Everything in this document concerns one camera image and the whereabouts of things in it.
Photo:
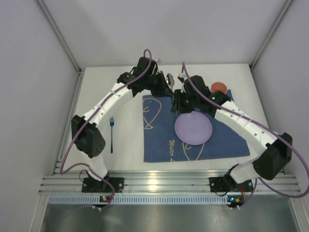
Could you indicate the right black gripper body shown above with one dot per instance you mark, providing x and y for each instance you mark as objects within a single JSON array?
[{"x": 179, "y": 104}]

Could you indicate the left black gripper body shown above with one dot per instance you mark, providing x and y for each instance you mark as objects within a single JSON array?
[{"x": 161, "y": 85}]

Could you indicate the spoon with teal handle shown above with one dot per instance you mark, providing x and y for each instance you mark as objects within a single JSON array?
[{"x": 171, "y": 82}]

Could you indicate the purple plastic plate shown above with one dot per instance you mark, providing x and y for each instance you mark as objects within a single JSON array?
[{"x": 193, "y": 128}]

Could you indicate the orange plastic cup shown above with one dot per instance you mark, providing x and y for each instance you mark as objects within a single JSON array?
[{"x": 219, "y": 86}]

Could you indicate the blue fish-pattern cloth placemat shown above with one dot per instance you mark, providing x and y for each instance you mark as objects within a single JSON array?
[{"x": 161, "y": 144}]

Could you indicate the blue metal fork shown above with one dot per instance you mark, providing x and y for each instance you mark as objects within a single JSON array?
[{"x": 111, "y": 125}]

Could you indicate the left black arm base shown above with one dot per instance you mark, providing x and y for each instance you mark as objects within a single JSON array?
[{"x": 91, "y": 185}]

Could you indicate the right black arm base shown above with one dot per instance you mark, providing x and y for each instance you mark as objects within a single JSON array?
[{"x": 221, "y": 185}]

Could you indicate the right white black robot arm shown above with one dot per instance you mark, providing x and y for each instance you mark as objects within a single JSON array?
[{"x": 273, "y": 150}]

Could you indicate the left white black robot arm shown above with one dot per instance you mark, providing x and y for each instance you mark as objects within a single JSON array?
[{"x": 87, "y": 129}]

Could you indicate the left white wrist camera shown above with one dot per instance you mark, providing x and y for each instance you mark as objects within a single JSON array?
[{"x": 158, "y": 61}]

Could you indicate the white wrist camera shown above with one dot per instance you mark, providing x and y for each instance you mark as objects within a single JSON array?
[
  {"x": 182, "y": 77},
  {"x": 158, "y": 61}
]

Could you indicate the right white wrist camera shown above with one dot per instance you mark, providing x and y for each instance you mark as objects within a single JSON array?
[{"x": 182, "y": 77}]

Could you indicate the left aluminium frame post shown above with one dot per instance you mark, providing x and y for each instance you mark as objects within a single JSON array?
[{"x": 57, "y": 32}]

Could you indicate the aluminium frame post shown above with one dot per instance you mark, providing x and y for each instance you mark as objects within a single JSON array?
[
  {"x": 57, "y": 32},
  {"x": 273, "y": 29}
]

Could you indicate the right aluminium frame post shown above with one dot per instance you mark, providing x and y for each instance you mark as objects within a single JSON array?
[{"x": 273, "y": 29}]

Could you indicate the aluminium mounting rail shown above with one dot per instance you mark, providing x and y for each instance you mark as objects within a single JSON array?
[{"x": 158, "y": 182}]

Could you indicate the white slotted cable duct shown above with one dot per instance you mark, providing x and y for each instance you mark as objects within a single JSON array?
[{"x": 144, "y": 199}]

